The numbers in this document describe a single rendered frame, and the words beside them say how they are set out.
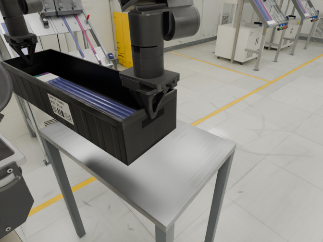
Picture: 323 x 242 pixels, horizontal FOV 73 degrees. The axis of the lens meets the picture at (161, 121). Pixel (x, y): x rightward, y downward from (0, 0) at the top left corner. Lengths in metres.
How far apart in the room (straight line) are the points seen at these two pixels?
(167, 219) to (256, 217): 1.14
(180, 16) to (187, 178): 0.50
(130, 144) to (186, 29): 0.24
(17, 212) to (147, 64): 0.42
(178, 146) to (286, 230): 1.09
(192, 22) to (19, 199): 0.50
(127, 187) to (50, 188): 1.28
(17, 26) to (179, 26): 0.58
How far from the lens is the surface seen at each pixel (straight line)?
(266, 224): 1.72
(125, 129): 0.42
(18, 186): 0.55
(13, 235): 0.73
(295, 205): 1.92
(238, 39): 4.46
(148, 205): 0.67
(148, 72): 0.39
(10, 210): 0.58
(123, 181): 0.74
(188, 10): 0.43
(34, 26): 2.11
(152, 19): 0.37
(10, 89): 0.30
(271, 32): 5.78
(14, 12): 0.86
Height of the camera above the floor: 1.34
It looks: 33 degrees down
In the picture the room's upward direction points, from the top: straight up
